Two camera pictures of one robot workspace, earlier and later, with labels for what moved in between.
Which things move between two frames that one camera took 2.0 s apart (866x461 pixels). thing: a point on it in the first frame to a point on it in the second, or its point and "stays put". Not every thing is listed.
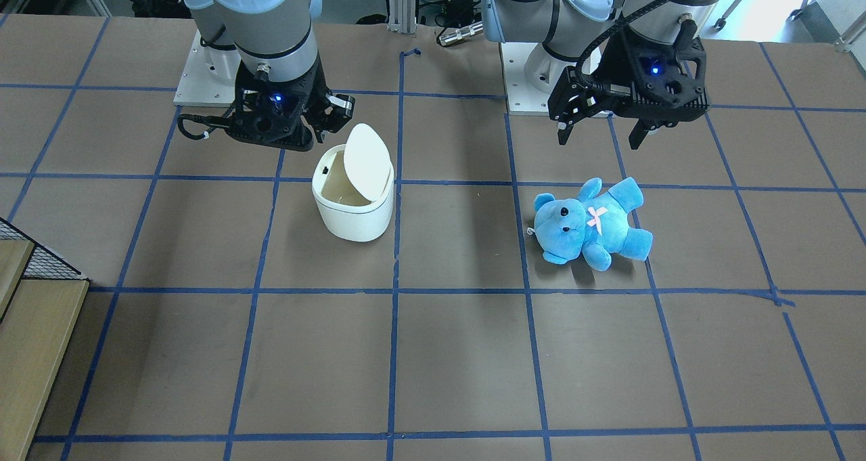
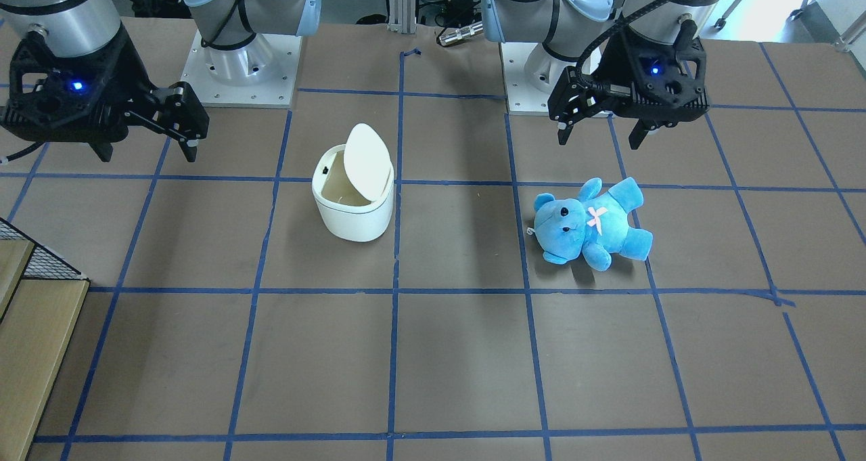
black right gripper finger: [339, 109] to [184, 118]
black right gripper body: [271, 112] to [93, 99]
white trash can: [352, 185] stays put
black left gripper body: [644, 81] stays put
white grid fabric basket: [41, 298] stays put
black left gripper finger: [573, 99] stays put
